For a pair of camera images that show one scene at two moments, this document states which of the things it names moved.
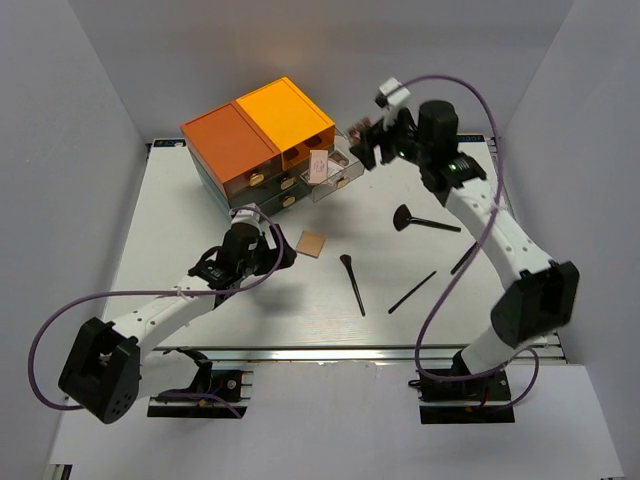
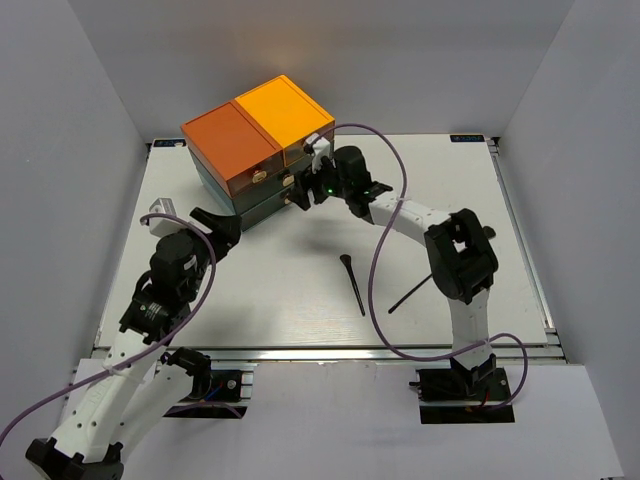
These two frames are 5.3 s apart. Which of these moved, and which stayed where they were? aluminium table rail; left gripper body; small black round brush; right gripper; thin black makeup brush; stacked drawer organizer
Moved: left gripper body; right gripper
Stayed: small black round brush; thin black makeup brush; aluminium table rail; stacked drawer organizer
